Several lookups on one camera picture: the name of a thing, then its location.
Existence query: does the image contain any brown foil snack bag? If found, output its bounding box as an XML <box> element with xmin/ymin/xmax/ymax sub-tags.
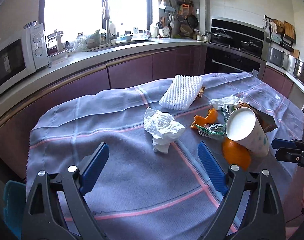
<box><xmin>237</xmin><ymin>102</ymin><xmax>278</xmax><ymax>133</ymax></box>

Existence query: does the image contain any orange peel piece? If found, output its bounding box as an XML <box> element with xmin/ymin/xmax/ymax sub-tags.
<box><xmin>221</xmin><ymin>138</ymin><xmax>251</xmax><ymax>171</ymax></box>

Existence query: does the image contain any teal plastic trash bin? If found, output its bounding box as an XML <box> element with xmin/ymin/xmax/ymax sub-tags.
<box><xmin>3</xmin><ymin>180</ymin><xmax>26</xmax><ymax>239</ymax></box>

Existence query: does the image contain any green foil wrapper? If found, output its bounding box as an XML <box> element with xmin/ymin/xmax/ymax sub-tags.
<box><xmin>195</xmin><ymin>124</ymin><xmax>226</xmax><ymax>140</ymax></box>

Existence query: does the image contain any crumpled white plastic wrapper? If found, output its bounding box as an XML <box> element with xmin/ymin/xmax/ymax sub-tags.
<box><xmin>208</xmin><ymin>95</ymin><xmax>245</xmax><ymax>110</ymax></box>

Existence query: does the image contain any steel pot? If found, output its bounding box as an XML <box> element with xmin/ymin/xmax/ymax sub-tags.
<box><xmin>294</xmin><ymin>59</ymin><xmax>304</xmax><ymax>84</ymax></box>

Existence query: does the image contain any small orange peel scrap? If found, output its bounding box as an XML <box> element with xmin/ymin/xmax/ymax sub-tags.
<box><xmin>190</xmin><ymin>108</ymin><xmax>218</xmax><ymax>129</ymax></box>

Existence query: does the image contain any grey checked tablecloth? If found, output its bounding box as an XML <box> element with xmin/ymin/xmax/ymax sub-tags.
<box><xmin>27</xmin><ymin>73</ymin><xmax>304</xmax><ymax>239</ymax></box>

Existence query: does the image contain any crumpled white tissue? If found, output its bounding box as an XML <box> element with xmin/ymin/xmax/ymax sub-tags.
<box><xmin>143</xmin><ymin>108</ymin><xmax>185</xmax><ymax>154</ymax></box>

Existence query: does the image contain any black built-in oven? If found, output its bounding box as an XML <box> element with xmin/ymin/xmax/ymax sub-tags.
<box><xmin>204</xmin><ymin>16</ymin><xmax>268</xmax><ymax>80</ymax></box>

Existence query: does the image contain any folded white foam net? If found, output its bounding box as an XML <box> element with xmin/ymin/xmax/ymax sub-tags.
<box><xmin>159</xmin><ymin>75</ymin><xmax>203</xmax><ymax>111</ymax></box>

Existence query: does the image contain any white microwave oven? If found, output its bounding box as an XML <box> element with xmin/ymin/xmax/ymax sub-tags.
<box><xmin>0</xmin><ymin>23</ymin><xmax>49</xmax><ymax>95</ymax></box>

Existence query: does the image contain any black frying pan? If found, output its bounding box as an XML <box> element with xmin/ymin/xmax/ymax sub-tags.
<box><xmin>187</xmin><ymin>14</ymin><xmax>199</xmax><ymax>29</ymax></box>

